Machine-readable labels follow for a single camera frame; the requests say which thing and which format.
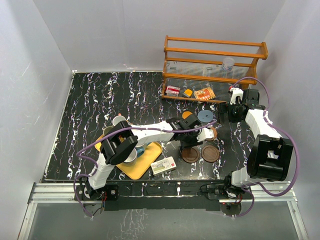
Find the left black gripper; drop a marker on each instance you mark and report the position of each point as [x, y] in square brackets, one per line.
[193, 142]

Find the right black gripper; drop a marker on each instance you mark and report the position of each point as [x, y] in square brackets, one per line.
[232, 119]

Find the dark wooden coaster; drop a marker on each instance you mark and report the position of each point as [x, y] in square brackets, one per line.
[210, 153]
[190, 155]

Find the light wooden coaster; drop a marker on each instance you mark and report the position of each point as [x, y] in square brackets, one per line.
[213, 134]

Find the blue silicone coaster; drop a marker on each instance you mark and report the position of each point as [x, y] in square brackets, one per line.
[205, 116]

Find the white yellow box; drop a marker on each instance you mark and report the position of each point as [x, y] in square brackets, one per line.
[163, 166]

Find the orange silicone coaster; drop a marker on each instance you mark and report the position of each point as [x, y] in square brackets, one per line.
[186, 114]

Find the yellow tray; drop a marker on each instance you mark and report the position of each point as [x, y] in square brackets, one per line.
[147, 162]

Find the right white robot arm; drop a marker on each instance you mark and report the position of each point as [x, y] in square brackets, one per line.
[270, 156]

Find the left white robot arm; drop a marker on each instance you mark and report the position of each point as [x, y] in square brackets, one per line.
[172, 126]

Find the clear plastic cup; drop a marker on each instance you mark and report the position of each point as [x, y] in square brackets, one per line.
[227, 64]

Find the grey cup white inside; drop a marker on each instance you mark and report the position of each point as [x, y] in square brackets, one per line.
[131, 159]

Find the brown white cup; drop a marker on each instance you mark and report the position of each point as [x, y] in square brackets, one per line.
[117, 119]

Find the grey green cup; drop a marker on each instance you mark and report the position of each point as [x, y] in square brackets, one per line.
[106, 130]

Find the orange snack packet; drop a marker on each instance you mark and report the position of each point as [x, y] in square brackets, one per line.
[205, 94]

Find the yellow grey sponge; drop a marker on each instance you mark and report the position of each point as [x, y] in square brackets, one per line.
[188, 93]

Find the blue mug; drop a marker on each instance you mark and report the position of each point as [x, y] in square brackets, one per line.
[141, 149]

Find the orange wooden shelf rack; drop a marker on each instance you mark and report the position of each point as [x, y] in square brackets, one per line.
[196, 63]

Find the red white box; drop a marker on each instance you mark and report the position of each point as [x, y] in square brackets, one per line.
[172, 91]

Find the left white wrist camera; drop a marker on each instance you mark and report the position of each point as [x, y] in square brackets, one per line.
[203, 134]

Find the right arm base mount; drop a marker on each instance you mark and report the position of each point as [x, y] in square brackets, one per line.
[220, 192]

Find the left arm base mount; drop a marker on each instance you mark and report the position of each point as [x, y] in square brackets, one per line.
[100, 197]

